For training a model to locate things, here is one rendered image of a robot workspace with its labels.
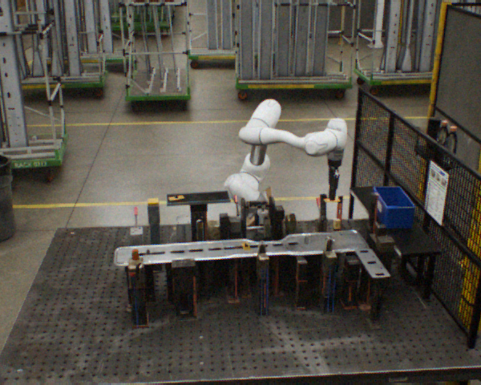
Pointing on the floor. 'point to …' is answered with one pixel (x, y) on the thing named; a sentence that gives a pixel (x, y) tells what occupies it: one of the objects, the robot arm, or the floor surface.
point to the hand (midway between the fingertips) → (332, 193)
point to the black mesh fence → (424, 204)
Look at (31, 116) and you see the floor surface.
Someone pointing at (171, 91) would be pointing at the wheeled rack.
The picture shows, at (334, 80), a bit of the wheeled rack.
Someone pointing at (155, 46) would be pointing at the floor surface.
